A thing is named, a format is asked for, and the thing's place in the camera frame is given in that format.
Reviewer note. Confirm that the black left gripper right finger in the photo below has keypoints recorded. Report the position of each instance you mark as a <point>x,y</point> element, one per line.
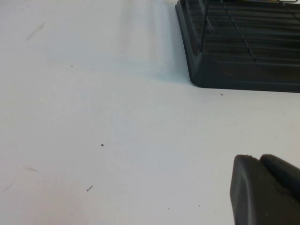
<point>283,171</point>

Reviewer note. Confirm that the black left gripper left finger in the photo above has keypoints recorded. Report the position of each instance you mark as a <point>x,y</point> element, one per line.
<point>257,194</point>

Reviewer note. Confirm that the black plastic drip tray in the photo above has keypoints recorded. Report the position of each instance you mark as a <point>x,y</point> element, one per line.
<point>234,75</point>

